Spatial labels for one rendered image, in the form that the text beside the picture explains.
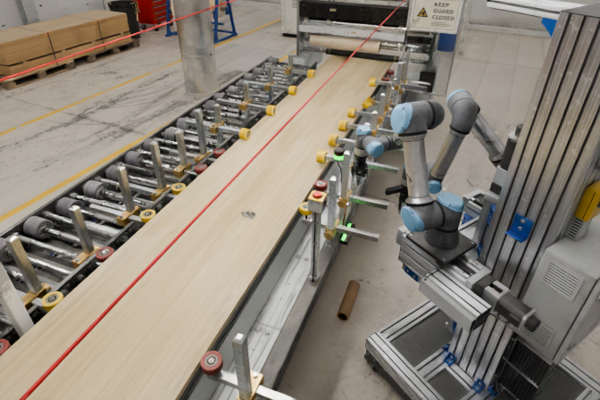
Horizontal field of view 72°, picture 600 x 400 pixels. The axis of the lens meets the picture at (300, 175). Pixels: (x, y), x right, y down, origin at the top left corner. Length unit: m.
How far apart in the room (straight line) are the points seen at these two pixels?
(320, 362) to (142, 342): 1.26
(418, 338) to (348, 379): 0.47
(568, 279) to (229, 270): 1.36
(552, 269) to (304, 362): 1.52
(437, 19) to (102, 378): 4.01
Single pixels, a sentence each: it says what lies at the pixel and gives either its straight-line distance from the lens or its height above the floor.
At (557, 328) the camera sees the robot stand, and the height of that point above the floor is 0.93.
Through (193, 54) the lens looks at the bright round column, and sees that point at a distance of 6.04.
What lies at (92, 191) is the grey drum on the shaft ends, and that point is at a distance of 2.83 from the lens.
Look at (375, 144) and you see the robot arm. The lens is 2.03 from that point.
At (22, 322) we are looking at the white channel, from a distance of 2.06.
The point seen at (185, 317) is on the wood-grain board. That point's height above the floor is 0.90.
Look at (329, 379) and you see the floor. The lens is 2.67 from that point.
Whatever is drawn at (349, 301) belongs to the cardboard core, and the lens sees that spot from 2.92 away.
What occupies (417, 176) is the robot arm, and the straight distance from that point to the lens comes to 1.74.
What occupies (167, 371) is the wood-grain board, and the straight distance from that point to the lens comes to 1.69.
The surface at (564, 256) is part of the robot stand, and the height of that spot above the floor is 1.23.
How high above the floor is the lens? 2.29
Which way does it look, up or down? 33 degrees down
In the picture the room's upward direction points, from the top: straight up
